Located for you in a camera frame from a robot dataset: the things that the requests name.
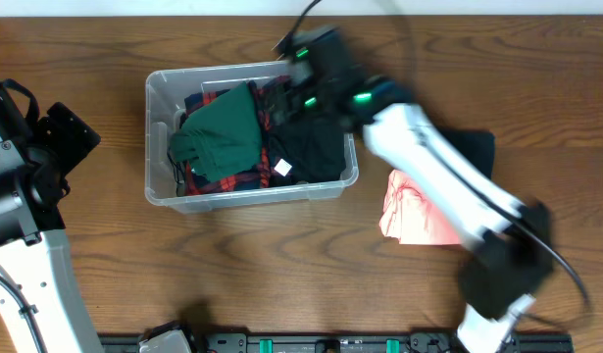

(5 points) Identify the dark navy garment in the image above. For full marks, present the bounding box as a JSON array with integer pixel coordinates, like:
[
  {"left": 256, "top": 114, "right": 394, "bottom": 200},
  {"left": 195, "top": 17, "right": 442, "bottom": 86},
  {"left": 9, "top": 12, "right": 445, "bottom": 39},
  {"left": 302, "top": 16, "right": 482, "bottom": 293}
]
[{"left": 439, "top": 129, "right": 495, "bottom": 178}]

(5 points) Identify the black garment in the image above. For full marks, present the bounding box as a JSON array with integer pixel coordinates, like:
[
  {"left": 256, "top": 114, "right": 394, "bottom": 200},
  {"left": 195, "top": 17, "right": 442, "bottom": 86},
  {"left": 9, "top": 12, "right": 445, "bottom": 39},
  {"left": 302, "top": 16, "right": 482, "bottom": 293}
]
[{"left": 268, "top": 115, "right": 346, "bottom": 187}]

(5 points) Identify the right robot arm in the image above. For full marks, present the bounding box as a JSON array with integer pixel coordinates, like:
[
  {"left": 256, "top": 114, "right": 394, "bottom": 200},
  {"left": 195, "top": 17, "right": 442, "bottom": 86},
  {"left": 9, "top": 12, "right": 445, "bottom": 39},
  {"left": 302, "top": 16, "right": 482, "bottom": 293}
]
[{"left": 275, "top": 27, "right": 556, "bottom": 352}]

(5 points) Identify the pink garment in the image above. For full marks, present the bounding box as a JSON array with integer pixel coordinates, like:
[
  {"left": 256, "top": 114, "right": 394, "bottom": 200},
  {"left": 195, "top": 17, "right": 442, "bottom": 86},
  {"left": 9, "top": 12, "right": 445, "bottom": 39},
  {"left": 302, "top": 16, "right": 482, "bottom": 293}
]
[{"left": 378, "top": 170, "right": 462, "bottom": 246}]

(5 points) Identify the dark green garment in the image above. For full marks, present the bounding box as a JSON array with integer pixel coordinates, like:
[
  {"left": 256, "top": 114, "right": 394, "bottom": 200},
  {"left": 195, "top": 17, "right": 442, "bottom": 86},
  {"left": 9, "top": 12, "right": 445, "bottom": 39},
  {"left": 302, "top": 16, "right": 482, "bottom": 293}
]
[{"left": 170, "top": 82, "right": 263, "bottom": 182}]

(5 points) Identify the clear plastic storage container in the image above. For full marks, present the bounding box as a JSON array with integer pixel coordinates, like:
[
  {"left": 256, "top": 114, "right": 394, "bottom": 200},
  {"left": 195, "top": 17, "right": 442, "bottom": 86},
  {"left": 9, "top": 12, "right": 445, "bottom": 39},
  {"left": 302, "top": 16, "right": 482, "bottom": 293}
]
[{"left": 144, "top": 61, "right": 359, "bottom": 214}]

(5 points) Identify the red navy plaid shirt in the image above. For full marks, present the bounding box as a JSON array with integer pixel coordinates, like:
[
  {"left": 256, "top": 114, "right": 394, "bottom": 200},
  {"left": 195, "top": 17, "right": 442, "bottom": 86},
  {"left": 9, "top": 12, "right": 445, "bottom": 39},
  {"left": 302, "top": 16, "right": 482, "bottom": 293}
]
[{"left": 183, "top": 76, "right": 289, "bottom": 196}]

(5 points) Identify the white garment tag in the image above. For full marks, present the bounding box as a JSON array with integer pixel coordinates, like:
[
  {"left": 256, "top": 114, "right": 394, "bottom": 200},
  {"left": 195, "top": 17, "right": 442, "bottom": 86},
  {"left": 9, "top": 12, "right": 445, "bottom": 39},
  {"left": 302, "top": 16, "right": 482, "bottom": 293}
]
[{"left": 274, "top": 159, "right": 292, "bottom": 177}]

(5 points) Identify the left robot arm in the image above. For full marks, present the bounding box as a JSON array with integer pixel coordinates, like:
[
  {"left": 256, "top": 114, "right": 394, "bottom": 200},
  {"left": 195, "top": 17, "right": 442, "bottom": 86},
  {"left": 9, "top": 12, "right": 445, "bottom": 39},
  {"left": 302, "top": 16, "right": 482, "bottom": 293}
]
[{"left": 0, "top": 79, "right": 103, "bottom": 352}]

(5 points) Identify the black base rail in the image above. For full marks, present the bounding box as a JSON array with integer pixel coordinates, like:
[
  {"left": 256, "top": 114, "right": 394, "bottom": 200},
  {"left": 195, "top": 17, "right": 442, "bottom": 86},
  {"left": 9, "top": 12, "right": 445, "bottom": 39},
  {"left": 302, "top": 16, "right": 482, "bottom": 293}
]
[{"left": 97, "top": 321, "right": 576, "bottom": 353}]

